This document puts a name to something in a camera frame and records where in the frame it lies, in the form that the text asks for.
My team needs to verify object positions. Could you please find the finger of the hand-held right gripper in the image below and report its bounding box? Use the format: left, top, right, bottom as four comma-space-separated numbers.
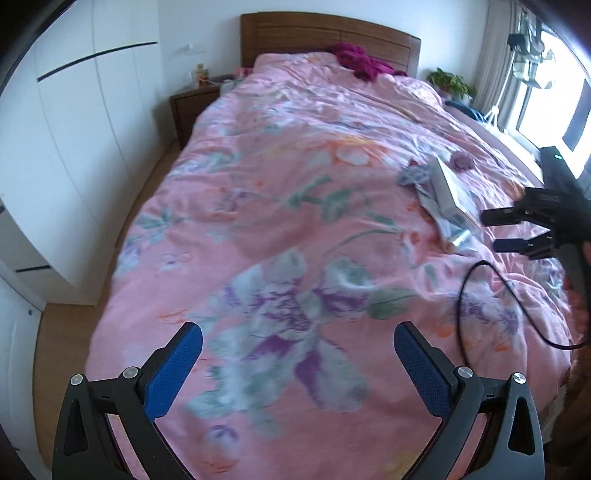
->
481, 205, 551, 227
493, 233, 561, 260

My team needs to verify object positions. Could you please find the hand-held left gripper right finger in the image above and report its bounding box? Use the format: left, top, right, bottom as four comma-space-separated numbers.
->
393, 322, 544, 480

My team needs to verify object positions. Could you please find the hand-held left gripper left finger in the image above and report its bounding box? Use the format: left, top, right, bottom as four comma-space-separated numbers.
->
52, 322, 204, 480

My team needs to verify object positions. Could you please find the clear plastic bag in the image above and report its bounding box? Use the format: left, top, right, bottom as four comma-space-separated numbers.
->
434, 217, 480, 254

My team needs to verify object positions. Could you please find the white cardboard box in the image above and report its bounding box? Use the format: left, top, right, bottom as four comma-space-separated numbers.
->
431, 156, 481, 229

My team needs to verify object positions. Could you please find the person's right forearm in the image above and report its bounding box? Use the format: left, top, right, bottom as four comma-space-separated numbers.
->
556, 344, 591, 444

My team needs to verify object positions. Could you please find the person's right hand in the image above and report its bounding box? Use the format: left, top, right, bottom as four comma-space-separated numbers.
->
561, 240, 591, 349

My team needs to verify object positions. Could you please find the mauve bed sheet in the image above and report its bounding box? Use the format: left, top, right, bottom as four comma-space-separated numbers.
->
443, 99, 548, 185

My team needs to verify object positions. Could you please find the black panel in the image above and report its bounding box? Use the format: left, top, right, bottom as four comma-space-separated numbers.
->
562, 88, 591, 153

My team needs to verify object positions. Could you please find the window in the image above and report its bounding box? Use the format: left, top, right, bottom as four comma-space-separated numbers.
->
512, 28, 591, 176

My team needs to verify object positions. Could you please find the blue cloth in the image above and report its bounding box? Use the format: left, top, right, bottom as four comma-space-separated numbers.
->
443, 99, 490, 123

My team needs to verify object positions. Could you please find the green potted plant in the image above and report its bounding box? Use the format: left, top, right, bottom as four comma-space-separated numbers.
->
427, 68, 478, 100

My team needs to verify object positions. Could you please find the beige curtain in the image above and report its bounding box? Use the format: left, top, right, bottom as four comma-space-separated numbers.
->
475, 9, 532, 134

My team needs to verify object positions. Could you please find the pink floral blanket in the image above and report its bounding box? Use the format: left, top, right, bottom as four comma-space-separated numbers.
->
88, 52, 583, 480

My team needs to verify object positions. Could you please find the magenta cloth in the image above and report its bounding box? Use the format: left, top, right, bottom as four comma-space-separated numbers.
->
333, 41, 407, 83

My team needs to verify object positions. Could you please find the white wardrobe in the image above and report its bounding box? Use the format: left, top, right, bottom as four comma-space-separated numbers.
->
0, 0, 160, 305

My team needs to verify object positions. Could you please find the dark wooden nightstand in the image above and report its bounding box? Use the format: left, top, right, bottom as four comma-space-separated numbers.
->
170, 76, 232, 148

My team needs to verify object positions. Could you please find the wooden headboard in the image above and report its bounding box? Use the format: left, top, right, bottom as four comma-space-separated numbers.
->
240, 12, 422, 79

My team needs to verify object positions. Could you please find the black cable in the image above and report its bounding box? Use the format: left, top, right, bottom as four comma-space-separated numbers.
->
459, 261, 575, 366

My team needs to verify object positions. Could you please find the camera rig on stand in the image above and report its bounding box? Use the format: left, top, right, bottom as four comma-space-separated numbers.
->
508, 9, 555, 88

